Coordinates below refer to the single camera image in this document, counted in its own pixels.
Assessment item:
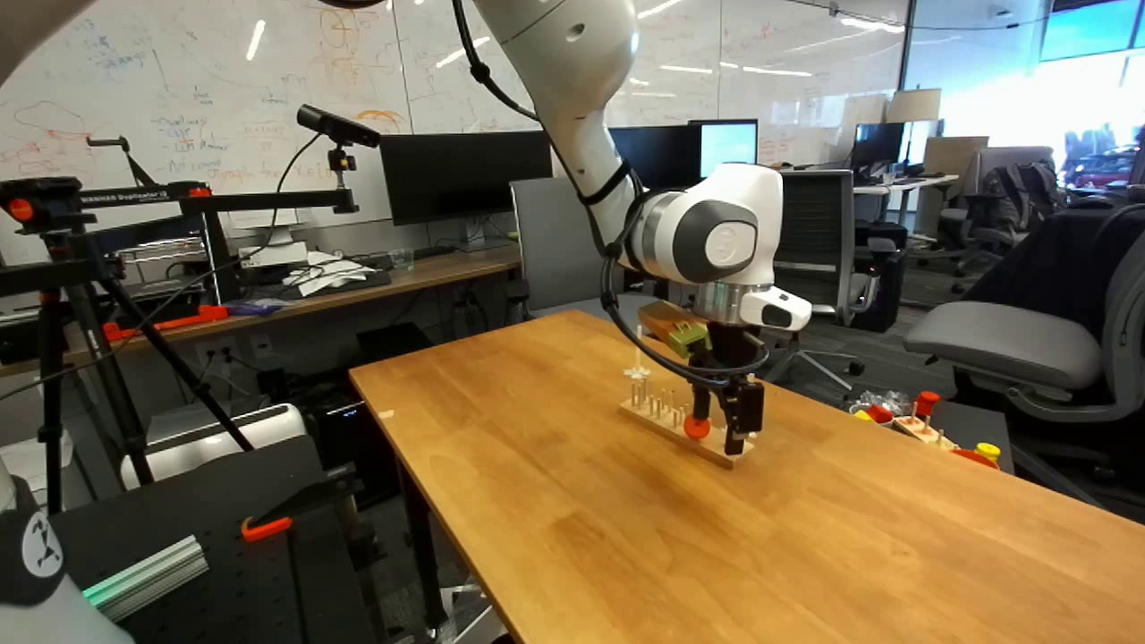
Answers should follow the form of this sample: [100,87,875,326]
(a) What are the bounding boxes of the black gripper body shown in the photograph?
[695,316,772,387]

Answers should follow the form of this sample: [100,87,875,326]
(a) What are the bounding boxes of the wooden peg board with dowels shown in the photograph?
[618,390,762,465]

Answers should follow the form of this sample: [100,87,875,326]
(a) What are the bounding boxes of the clear plastic bag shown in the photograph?
[853,387,910,422]

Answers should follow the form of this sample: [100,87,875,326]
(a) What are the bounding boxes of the black mesh office chair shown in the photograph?
[772,164,867,398]

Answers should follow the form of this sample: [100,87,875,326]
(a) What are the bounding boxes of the monitor with lit screen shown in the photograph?
[695,114,762,180]

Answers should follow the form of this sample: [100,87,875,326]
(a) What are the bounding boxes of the wooden toy bar yellow blocks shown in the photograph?
[890,416,1006,471]

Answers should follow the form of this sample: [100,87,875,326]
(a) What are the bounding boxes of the black computer monitor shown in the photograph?
[603,121,706,192]
[374,130,553,229]

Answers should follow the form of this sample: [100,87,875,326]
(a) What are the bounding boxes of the grey padded office chair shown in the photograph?
[900,199,1145,480]

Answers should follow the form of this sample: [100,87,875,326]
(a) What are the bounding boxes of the black draped cloth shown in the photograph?
[960,199,1145,316]

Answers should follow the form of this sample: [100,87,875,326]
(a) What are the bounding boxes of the wooden desk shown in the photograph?
[64,243,531,362]

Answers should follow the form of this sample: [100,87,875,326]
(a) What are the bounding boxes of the pile of white papers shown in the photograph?
[236,243,389,300]

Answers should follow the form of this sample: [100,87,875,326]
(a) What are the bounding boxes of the black platform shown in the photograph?
[50,433,397,644]

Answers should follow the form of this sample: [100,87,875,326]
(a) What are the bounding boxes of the orange bar clamp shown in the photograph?
[100,300,234,349]

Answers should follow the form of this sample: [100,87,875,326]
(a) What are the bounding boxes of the silver metal tube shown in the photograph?
[79,532,210,623]

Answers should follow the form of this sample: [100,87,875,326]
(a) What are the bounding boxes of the black cap with white logo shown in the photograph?
[0,474,73,607]

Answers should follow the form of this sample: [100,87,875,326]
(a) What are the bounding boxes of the yellowish wrist camera box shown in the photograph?
[638,298,717,362]

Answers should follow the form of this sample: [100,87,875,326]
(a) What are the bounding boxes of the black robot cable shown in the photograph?
[447,0,789,390]

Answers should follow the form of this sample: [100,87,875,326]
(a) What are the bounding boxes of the black clamp with orange handle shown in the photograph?
[236,460,361,552]

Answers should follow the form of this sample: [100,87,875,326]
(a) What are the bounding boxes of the black camera on boom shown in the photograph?
[292,99,386,155]

